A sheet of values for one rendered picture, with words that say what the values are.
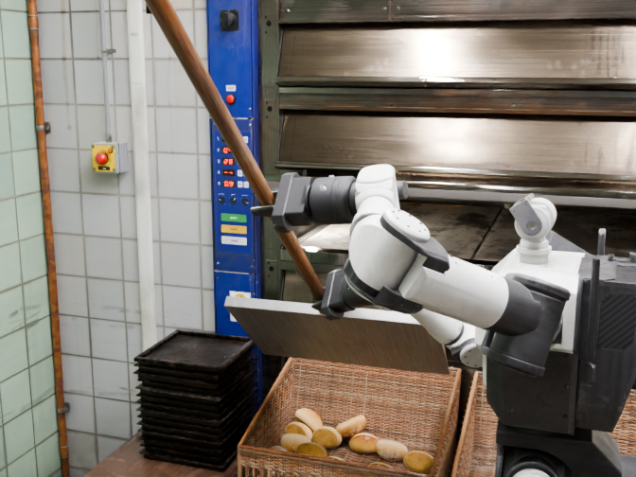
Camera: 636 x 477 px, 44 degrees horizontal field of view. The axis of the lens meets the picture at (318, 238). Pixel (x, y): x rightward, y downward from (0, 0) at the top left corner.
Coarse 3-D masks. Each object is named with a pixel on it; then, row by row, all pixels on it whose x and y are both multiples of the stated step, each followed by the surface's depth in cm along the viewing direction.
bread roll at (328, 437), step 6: (318, 432) 250; (324, 432) 249; (330, 432) 248; (336, 432) 248; (312, 438) 251; (318, 438) 249; (324, 438) 249; (330, 438) 248; (336, 438) 247; (324, 444) 248; (330, 444) 247; (336, 444) 247
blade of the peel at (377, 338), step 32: (256, 320) 210; (288, 320) 205; (320, 320) 201; (352, 320) 196; (384, 320) 193; (288, 352) 230; (320, 352) 224; (352, 352) 218; (384, 352) 213; (416, 352) 208
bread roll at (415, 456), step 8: (408, 456) 234; (416, 456) 234; (424, 456) 233; (432, 456) 233; (408, 464) 233; (416, 464) 233; (424, 464) 232; (432, 464) 231; (416, 472) 232; (424, 472) 232
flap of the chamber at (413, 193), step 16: (416, 192) 226; (432, 192) 225; (448, 192) 224; (464, 192) 222; (480, 192) 221; (496, 192) 220; (576, 208) 231; (592, 208) 224; (608, 208) 217; (624, 208) 211
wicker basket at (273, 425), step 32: (288, 384) 256; (320, 384) 258; (352, 384) 255; (416, 384) 249; (448, 384) 246; (256, 416) 232; (288, 416) 259; (320, 416) 257; (352, 416) 254; (384, 416) 251; (416, 416) 248; (448, 416) 225; (256, 448) 220; (416, 448) 248; (448, 448) 230
